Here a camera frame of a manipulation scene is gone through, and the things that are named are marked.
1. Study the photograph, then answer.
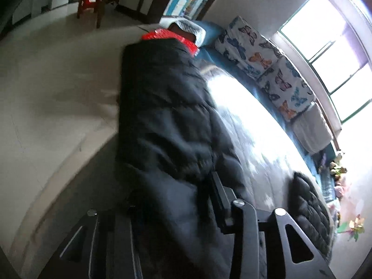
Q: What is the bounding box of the plain grey pillow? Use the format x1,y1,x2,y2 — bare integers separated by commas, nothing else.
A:
291,103,334,155

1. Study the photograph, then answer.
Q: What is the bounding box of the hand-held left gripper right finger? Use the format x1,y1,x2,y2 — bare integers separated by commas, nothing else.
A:
210,171,335,279

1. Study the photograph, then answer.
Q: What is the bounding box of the butterfly print pillow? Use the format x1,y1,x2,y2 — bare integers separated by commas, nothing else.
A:
214,15,285,80
256,56,316,122

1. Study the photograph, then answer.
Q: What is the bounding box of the black puffer jacket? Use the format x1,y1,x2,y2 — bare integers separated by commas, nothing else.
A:
116,37,333,279

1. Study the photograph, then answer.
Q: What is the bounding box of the red plastic stool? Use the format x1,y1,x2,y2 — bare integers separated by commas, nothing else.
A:
76,0,103,16

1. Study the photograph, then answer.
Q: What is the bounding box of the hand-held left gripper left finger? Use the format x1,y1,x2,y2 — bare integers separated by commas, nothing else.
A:
43,208,143,279

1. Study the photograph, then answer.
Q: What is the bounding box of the brown bear plush toy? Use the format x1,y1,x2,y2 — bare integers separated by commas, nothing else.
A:
331,158,348,178

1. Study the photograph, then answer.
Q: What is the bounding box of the pink plush toy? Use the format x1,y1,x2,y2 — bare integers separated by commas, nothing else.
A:
334,184,350,199

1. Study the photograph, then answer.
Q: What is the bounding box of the white quilted cloth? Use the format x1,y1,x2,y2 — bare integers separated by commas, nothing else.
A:
161,17,204,48

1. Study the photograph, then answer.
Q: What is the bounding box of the turquoise cabinet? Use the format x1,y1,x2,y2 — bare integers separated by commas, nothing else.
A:
166,0,197,18

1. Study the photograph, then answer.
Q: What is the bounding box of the colourful pinwheel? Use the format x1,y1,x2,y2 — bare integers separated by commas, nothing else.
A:
336,214,366,242

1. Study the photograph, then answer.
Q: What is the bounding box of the green framed window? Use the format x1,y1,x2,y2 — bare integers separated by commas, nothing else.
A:
278,0,372,124

